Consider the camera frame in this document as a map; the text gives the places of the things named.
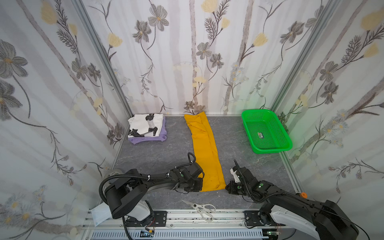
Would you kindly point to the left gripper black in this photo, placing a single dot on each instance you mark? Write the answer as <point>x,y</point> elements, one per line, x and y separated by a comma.
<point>197,179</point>

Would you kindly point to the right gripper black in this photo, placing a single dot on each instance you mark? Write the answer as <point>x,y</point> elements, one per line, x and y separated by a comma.
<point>235,183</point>

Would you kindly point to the yellow t-shirt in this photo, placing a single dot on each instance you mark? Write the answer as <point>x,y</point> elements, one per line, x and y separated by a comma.
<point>206,152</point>

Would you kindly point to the green plastic basket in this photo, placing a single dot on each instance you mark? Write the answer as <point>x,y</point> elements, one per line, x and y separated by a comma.
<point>265,121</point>

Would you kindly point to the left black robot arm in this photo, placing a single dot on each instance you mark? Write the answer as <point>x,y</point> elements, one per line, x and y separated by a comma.
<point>124,193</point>

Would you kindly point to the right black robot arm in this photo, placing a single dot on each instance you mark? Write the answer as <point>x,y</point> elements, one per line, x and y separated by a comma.
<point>321,220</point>

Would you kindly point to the purple folded t-shirt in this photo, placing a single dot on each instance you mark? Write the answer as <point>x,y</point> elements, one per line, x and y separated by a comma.
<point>161,138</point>

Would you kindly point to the orange capped small bottle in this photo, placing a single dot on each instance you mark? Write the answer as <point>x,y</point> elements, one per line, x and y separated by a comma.
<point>303,195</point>

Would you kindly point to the clear tape roll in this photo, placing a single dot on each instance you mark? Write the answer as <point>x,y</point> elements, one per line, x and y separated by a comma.
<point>113,173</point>

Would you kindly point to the white paper sheet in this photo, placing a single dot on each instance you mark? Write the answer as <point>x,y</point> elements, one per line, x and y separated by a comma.
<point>100,214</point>

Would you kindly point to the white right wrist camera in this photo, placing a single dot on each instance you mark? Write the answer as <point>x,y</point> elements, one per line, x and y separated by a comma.
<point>234,173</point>

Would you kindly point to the white handled scissors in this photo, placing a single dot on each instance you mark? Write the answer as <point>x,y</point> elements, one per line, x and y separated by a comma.
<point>204,210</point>

